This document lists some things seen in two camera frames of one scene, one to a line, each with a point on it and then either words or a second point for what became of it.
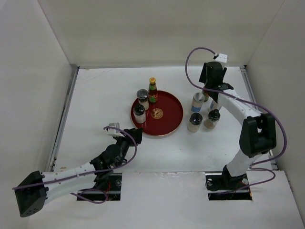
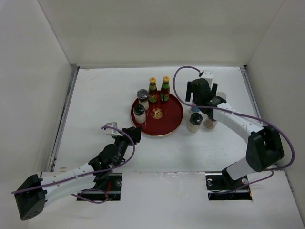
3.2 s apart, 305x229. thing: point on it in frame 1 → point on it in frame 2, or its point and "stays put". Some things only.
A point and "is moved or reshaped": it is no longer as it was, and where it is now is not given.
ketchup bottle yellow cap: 206,97 is moved or reshaped
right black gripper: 203,78 → 190,89
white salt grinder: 139,113 stays put
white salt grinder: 142,95 stays put
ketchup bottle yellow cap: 152,93 stays put
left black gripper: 136,133 stays put
